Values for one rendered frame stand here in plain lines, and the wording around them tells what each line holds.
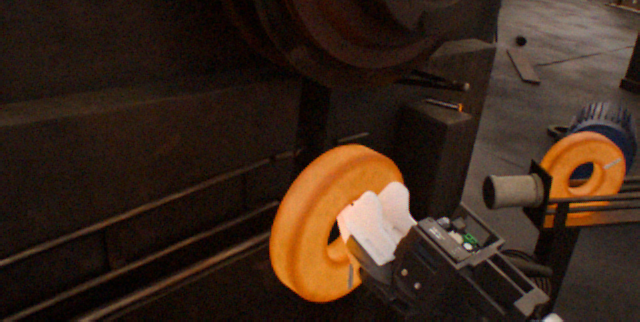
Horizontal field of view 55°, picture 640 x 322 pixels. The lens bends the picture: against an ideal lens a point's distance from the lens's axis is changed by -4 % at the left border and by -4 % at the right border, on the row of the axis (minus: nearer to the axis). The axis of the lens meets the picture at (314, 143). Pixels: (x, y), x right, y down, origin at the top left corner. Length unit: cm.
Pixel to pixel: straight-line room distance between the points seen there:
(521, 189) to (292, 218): 63
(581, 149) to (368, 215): 65
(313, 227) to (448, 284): 13
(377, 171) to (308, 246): 10
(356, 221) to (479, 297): 13
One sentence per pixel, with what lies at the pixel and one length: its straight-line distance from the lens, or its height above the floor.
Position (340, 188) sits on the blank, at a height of 88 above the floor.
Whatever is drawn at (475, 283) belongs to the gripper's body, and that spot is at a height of 86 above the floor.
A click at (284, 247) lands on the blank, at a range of 58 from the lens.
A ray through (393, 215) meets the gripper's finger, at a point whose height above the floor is 85.
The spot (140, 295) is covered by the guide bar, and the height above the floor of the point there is 68.
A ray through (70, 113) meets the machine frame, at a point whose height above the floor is 87.
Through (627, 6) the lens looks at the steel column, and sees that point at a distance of 974.
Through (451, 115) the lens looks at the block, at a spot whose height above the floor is 80.
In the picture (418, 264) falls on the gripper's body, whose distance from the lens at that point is 54.
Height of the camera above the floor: 114
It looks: 23 degrees down
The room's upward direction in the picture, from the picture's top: 8 degrees clockwise
